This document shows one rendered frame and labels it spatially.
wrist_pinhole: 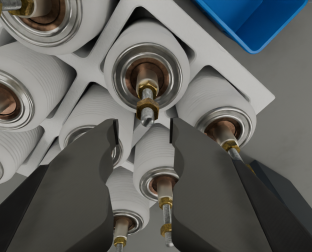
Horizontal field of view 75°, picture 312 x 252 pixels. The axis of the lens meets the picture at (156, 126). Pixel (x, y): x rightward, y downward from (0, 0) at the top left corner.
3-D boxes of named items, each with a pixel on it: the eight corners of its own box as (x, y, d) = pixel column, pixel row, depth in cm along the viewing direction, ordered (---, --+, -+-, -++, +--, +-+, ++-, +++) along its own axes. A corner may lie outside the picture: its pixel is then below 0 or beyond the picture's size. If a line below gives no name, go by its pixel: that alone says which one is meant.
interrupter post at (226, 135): (208, 129, 26) (215, 145, 23) (225, 120, 25) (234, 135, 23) (216, 141, 27) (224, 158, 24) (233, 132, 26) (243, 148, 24)
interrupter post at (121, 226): (118, 215, 35) (116, 234, 32) (131, 219, 36) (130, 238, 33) (113, 223, 36) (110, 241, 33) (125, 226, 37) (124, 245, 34)
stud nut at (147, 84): (139, 79, 19) (138, 82, 18) (157, 80, 19) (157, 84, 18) (137, 98, 20) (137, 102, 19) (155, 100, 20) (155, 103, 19)
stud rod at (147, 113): (142, 78, 20) (140, 115, 14) (152, 79, 20) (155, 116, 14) (142, 88, 21) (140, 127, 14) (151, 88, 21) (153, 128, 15)
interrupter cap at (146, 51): (104, 47, 20) (102, 48, 20) (179, 36, 20) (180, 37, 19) (120, 113, 24) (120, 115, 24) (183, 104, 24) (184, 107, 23)
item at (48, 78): (85, 86, 41) (49, 139, 26) (35, 80, 40) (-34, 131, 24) (84, 35, 36) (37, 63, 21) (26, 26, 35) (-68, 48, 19)
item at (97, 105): (108, 60, 38) (83, 102, 23) (146, 93, 42) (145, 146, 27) (80, 95, 42) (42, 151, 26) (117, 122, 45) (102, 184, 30)
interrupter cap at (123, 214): (110, 202, 33) (110, 206, 32) (151, 215, 35) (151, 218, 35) (94, 226, 36) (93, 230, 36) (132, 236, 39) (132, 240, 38)
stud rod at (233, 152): (219, 138, 25) (245, 186, 18) (227, 134, 24) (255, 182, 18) (223, 143, 25) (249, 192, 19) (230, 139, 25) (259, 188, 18)
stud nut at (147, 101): (137, 96, 15) (136, 100, 15) (159, 97, 16) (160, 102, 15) (136, 118, 17) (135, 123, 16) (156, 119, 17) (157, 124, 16)
